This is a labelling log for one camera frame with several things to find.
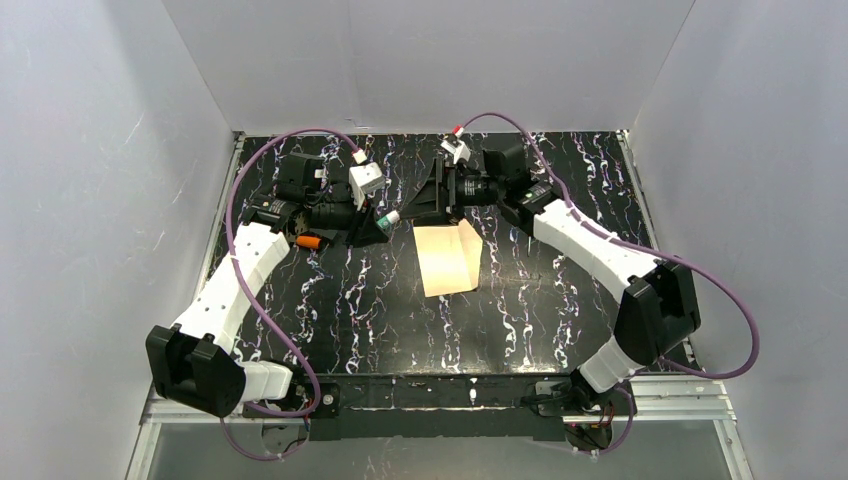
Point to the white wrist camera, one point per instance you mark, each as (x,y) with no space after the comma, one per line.
(455,146)
(365,177)

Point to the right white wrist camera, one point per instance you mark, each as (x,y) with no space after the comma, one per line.
(455,146)

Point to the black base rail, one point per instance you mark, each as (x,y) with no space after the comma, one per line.
(431,406)

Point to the aluminium table frame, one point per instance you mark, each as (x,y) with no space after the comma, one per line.
(684,428)

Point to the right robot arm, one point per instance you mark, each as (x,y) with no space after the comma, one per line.
(658,306)

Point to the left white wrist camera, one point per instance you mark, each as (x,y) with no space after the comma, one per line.
(365,177)

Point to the white envelope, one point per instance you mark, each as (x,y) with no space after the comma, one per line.
(449,258)

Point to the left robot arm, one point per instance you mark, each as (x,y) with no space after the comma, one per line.
(191,360)

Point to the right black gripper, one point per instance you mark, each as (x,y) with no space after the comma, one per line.
(447,195)

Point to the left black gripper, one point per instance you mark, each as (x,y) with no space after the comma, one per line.
(357,218)

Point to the white green glue stick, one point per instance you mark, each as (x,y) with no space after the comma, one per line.
(388,221)

